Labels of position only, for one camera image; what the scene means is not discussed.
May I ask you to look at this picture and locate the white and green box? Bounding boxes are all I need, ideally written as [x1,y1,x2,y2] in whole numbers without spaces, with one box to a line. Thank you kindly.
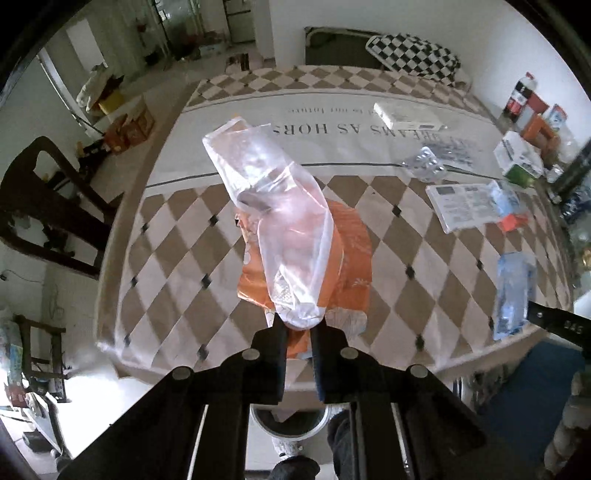
[494,130,544,185]

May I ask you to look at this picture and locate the clear plastic bag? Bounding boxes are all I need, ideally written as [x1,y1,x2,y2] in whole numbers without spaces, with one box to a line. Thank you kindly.
[202,116,335,330]

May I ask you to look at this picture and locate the cola bottle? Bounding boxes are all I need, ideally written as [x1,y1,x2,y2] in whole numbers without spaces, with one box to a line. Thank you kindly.
[503,71,539,123]

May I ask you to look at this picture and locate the grey fuzzy slipper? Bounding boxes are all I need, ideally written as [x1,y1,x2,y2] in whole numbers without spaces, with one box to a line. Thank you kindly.
[272,436,304,457]

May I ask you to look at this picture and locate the blue and white bottle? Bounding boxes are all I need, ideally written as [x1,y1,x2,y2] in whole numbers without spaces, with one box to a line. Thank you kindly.
[561,189,591,223]

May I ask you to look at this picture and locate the silver blister pack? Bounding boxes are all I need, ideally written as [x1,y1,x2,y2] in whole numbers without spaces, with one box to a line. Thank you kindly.
[403,147,446,182]

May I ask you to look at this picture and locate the printed paper leaflet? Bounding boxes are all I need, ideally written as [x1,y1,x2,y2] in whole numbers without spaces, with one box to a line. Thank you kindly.
[426,182,502,234]

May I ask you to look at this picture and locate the red box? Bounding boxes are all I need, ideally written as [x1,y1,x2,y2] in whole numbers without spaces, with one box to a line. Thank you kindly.
[517,92,550,134]

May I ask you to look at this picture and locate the white trash bin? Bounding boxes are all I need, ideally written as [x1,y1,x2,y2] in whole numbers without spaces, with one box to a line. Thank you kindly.
[249,404,333,446]

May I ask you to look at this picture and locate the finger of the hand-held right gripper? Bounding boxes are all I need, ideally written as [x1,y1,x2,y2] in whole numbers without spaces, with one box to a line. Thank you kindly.
[526,300,591,354]

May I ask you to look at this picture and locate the dark folding bed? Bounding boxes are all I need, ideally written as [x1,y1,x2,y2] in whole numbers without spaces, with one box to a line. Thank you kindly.
[304,26,384,70]

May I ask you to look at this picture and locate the blue plastic packet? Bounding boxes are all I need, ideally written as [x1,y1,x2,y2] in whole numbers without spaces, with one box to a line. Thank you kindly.
[492,251,537,341]

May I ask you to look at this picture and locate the white and blue carton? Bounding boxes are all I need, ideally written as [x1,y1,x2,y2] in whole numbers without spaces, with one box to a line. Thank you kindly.
[547,104,570,139]

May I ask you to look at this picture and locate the dark wooden chair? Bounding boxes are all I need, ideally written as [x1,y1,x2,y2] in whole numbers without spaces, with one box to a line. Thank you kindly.
[0,136,125,280]

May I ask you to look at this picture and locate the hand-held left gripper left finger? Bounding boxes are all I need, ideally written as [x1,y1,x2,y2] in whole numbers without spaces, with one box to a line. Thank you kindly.
[58,315,289,480]

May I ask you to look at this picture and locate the yellow cardboard box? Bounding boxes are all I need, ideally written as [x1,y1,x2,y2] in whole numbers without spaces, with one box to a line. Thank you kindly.
[97,90,127,116]

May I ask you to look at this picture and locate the black white checkered cushion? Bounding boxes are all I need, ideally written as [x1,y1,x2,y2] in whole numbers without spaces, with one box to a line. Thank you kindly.
[366,33,462,86]

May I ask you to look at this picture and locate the blue board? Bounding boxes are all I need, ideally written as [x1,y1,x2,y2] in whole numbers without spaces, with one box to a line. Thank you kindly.
[475,342,587,455]

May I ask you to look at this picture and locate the brown checkered tablecloth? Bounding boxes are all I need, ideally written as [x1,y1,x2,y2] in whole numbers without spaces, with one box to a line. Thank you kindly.
[95,65,575,370]

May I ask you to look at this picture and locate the orange cardboard box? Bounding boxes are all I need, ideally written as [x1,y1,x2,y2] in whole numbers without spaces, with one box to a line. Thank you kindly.
[124,104,155,141]
[105,117,136,155]

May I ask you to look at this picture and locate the tall dark bottle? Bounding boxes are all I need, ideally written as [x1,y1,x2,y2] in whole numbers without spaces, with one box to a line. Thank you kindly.
[551,138,591,204]

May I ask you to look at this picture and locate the light blue packet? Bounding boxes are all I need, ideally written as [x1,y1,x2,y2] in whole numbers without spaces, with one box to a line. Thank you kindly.
[489,180,527,217]

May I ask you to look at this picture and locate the dark wooden rack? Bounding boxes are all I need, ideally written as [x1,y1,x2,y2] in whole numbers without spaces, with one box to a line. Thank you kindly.
[14,314,70,403]

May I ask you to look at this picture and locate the person in dark clothes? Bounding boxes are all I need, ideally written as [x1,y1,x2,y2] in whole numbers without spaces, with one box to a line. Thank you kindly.
[268,411,365,480]

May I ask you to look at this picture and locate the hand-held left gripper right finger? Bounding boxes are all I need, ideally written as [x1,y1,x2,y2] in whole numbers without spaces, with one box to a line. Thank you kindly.
[310,323,539,480]

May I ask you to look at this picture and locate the orange snack bag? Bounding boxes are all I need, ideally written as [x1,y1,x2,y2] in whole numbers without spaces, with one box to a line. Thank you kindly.
[235,199,374,361]

